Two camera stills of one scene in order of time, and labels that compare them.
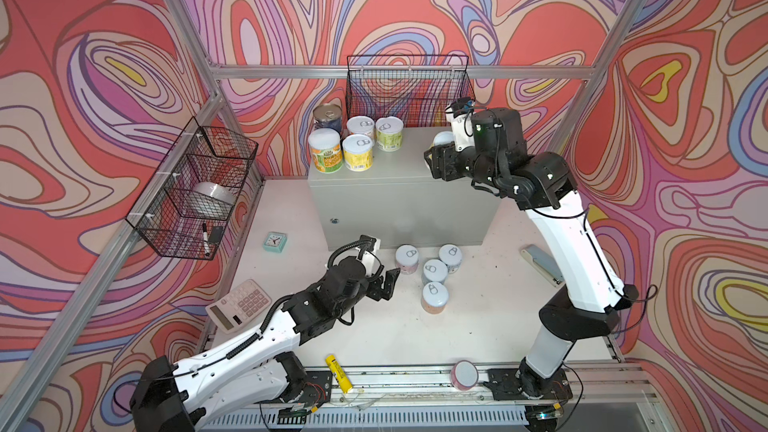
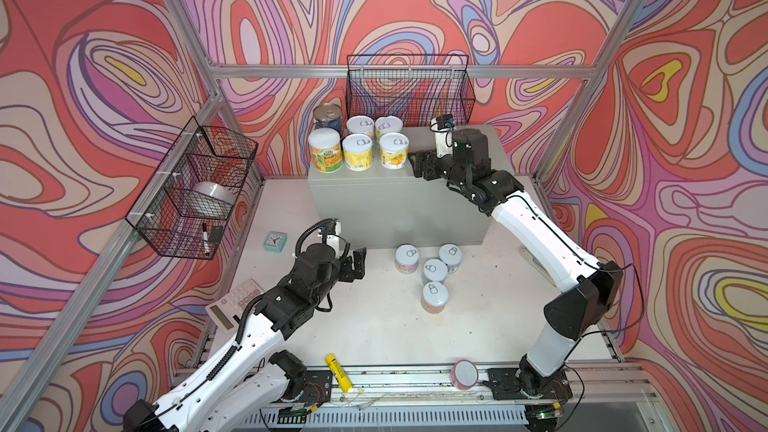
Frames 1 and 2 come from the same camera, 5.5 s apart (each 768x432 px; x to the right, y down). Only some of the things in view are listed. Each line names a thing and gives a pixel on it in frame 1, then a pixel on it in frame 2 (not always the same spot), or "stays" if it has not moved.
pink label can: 361,125 stays
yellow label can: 443,138 → 393,150
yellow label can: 358,152 stays
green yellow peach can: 327,149 stays
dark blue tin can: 327,116 stays
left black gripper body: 375,292 → 346,274
